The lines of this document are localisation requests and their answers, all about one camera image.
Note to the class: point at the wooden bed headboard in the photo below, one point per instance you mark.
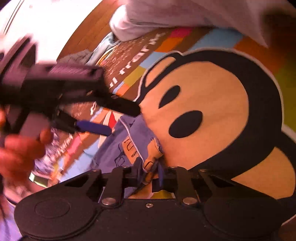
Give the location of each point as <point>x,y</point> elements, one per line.
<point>92,30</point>

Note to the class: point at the blue bus print pants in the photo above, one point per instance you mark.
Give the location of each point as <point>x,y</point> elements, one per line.
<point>129,148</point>

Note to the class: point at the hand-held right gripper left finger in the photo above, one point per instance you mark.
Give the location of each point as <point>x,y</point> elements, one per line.
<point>137,170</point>

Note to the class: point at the grey duvet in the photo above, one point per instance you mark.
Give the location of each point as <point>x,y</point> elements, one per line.
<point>185,16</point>

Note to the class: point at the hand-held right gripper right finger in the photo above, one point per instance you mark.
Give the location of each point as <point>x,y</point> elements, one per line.
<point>160,175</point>

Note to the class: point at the light blue pillow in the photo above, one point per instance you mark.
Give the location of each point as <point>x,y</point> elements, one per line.
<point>104,47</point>

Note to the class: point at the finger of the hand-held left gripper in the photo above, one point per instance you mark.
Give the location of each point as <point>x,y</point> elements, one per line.
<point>124,107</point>
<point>92,127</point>

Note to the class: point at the person's left hand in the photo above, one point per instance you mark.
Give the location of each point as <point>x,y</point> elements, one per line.
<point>20,153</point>

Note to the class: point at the colourful cartoon printed blanket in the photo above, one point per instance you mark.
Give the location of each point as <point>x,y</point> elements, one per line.
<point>208,97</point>

